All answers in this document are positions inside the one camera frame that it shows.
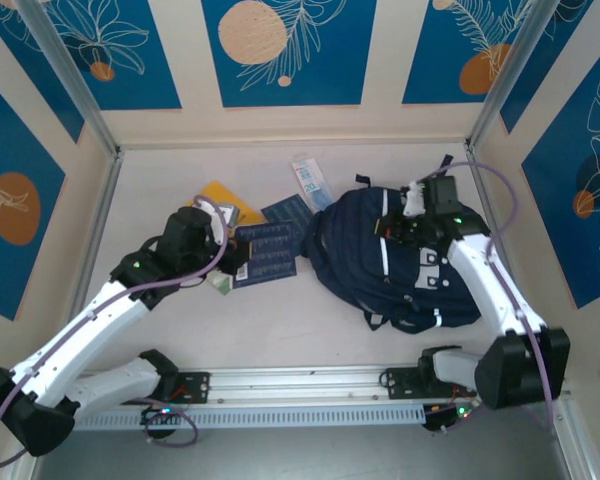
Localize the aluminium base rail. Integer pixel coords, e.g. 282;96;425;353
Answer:
77;367;571;404

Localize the aluminium back rail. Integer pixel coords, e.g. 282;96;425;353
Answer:
117;139;471;151

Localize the navy blue backpack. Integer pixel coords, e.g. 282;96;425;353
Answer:
299;154;486;335

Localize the controller board with LED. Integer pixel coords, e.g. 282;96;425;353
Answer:
423;399;481;435
140;405;182;427

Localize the aluminium side rail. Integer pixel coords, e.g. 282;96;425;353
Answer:
54;149;126;371
467;144;536;359

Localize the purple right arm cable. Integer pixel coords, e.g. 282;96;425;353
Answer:
413;160;556;435

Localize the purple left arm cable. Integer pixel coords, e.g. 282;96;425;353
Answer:
0;195;230;469

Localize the green notebook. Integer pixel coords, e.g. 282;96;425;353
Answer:
204;272;234;297

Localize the clear ruler set package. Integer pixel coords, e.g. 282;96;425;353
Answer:
290;154;334;214

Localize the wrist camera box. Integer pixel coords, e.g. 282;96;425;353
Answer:
400;180;429;217
213;202;242;226

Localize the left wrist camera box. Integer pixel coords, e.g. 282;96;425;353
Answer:
213;202;242;226

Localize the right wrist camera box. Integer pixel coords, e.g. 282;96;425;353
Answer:
400;180;429;217

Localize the navy book with barcode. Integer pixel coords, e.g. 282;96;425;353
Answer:
232;219;299;290

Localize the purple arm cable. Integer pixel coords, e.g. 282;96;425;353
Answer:
0;195;230;469
413;160;556;435

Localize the grey slotted cable duct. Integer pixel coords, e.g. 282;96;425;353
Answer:
44;403;426;431

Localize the aluminium frame post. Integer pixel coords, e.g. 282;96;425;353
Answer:
467;0;595;151
17;0;120;159

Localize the yellow book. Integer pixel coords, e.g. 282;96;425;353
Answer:
199;180;264;229

